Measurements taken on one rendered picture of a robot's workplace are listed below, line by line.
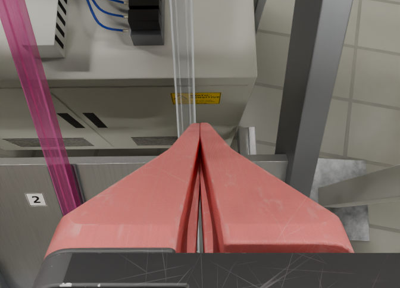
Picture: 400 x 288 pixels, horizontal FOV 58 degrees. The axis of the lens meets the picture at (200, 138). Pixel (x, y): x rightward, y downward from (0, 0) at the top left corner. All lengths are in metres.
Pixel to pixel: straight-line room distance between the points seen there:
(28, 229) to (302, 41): 0.30
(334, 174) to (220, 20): 0.75
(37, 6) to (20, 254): 0.38
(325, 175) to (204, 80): 0.72
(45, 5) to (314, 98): 0.47
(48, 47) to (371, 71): 1.08
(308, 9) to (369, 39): 1.18
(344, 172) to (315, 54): 1.01
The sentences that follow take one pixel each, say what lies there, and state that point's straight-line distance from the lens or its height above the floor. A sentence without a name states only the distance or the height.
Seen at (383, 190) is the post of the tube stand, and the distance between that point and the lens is 0.82.
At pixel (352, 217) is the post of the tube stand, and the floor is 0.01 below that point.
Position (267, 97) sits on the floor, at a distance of 1.25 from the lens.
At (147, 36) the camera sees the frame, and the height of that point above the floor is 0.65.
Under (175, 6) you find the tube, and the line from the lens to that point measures 0.23.
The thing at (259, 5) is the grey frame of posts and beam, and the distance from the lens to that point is 0.78.
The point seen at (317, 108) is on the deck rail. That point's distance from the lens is 0.27.
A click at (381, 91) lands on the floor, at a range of 1.38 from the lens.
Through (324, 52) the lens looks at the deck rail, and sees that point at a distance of 0.26.
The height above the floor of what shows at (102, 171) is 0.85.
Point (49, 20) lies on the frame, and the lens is 0.62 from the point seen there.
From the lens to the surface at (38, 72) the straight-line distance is 0.27.
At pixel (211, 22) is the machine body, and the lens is 0.63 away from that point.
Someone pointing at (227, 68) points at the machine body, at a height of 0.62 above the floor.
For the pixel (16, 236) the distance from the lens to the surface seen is 0.41.
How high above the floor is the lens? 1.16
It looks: 77 degrees down
